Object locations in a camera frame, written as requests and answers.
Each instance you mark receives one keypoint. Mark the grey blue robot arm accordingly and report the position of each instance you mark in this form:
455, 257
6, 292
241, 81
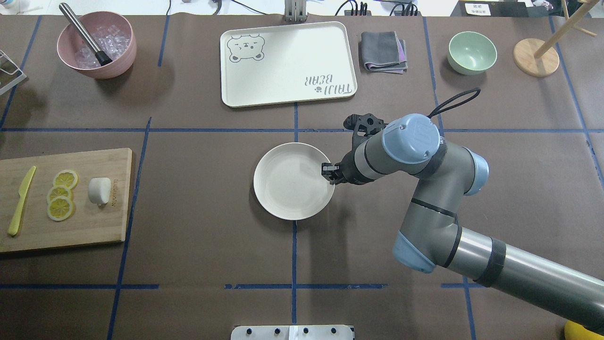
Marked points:
430, 234

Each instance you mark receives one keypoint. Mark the yellow lemon lower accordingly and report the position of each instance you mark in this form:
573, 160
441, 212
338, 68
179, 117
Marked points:
575, 331

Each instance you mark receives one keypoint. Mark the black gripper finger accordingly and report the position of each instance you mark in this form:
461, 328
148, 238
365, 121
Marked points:
331, 172

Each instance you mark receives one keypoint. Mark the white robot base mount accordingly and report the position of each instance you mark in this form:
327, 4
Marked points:
293, 332

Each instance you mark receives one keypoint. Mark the pink bowl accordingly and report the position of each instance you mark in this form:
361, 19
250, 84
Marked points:
69, 41

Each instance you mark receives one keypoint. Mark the white wire rack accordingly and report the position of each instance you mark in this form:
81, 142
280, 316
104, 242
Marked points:
10, 74

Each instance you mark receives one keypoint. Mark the bamboo cutting board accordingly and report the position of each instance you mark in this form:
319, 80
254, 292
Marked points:
89, 223

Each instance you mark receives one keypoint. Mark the lemon slice top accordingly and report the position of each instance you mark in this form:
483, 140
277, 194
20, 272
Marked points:
66, 178

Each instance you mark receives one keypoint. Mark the white bear tray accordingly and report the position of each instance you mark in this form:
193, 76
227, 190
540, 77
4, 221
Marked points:
271, 65

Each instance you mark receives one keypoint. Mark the folded grey cloth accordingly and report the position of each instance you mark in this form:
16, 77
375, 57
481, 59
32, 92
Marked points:
383, 52

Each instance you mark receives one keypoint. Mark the steel muddler black tip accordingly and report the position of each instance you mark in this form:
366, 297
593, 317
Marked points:
86, 36

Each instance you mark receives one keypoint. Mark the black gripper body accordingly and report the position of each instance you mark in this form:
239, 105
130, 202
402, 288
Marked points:
348, 167

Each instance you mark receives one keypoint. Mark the lemon slice bottom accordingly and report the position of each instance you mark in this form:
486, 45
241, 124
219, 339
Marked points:
60, 208

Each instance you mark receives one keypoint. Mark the light green bowl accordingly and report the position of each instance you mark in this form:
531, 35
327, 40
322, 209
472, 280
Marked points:
471, 53

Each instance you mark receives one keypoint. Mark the cream round plate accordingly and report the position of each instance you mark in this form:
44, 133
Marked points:
288, 182

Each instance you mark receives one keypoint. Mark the yellow plastic knife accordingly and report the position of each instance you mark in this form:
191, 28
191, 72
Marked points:
23, 189

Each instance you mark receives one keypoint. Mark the wooden mug stand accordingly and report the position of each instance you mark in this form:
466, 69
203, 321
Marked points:
539, 58

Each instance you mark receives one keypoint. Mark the grey camera mount clamp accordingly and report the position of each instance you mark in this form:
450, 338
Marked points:
295, 11

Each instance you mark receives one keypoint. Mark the clear ice cubes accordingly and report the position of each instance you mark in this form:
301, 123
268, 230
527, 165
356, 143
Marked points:
112, 40

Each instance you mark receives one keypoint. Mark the lemon slice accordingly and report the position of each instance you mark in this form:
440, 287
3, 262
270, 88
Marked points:
66, 178
60, 208
58, 191

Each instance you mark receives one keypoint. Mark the lemon slice middle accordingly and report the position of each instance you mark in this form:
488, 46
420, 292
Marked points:
58, 191

